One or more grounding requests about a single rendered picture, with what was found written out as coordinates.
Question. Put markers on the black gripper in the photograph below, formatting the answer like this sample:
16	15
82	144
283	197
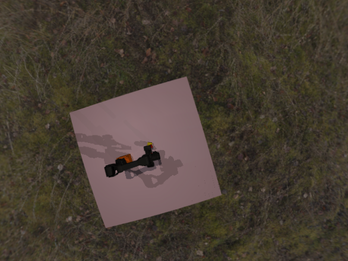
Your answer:
148	150

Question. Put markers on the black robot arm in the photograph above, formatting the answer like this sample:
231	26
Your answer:
121	164

